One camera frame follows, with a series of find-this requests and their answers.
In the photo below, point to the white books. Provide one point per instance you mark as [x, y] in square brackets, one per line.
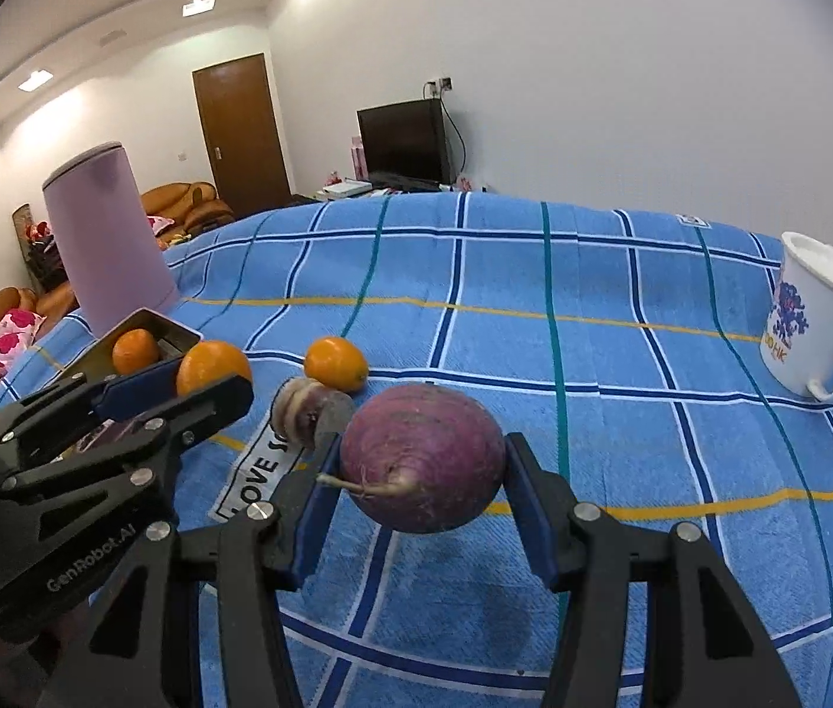
[343, 188]

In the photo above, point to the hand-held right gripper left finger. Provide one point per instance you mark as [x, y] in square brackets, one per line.
[309, 523]

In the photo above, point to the pink floral pillow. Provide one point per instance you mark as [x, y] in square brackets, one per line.
[3, 343]
[158, 225]

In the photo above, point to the pink box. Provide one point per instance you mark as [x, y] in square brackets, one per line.
[359, 156]

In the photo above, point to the white printed mug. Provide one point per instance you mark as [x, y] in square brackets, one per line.
[815, 310]

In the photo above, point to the brown wooden door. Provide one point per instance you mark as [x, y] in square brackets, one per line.
[239, 133]

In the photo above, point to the black monitor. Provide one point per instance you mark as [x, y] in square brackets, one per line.
[402, 140]

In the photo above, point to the orange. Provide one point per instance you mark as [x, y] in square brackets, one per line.
[135, 350]
[210, 365]
[335, 363]

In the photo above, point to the ceiling light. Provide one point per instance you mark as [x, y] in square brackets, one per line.
[199, 6]
[34, 80]

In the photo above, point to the metal tray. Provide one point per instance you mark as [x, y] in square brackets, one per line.
[169, 328]

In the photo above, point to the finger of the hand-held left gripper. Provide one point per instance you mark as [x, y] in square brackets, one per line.
[195, 413]
[132, 392]

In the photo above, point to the black rack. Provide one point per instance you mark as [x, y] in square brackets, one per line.
[40, 251]

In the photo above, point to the blue checked blanket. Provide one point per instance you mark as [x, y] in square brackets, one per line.
[534, 273]

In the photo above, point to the large purple radish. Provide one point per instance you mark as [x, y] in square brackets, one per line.
[424, 453]

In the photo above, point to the wall socket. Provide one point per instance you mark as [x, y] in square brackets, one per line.
[440, 85]

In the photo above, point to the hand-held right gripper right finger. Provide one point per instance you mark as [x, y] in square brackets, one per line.
[534, 520]

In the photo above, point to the small purple radish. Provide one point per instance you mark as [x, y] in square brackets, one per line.
[302, 409]

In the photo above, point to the pink electric kettle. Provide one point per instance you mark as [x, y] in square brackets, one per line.
[107, 236]

